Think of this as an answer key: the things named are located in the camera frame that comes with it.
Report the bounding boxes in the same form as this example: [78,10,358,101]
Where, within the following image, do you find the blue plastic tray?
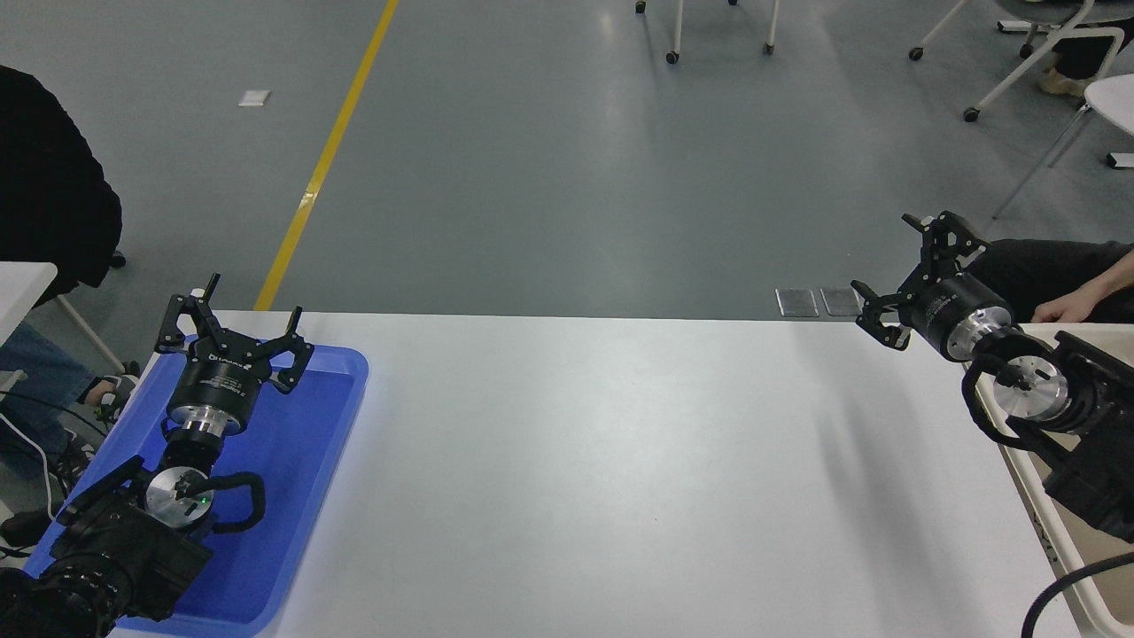
[22,344,369,637]

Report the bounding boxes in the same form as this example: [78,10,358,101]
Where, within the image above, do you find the white cable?
[0,409,52,508]

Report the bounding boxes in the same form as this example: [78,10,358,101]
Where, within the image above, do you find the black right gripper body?
[898,273,1004,354]

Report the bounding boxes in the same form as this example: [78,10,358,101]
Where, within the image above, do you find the white wheeled chair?
[909,0,1128,123]

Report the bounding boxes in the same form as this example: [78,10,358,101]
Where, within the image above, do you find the small white side table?
[0,261,130,377]

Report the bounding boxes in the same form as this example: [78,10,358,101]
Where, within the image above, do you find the large pale plastic bin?
[961,323,1134,638]

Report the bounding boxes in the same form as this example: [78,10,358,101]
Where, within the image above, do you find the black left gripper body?
[170,342,271,421]

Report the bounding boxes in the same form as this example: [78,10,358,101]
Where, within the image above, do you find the white wheeled stand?
[633,0,782,66]

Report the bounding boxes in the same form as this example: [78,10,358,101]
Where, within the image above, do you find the person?
[0,64,139,550]
[1038,27,1128,98]
[966,237,1134,325]

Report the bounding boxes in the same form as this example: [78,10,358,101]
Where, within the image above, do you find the white round table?
[992,74,1134,220]

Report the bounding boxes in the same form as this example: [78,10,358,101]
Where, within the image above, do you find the person's hand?
[1031,292,1099,324]

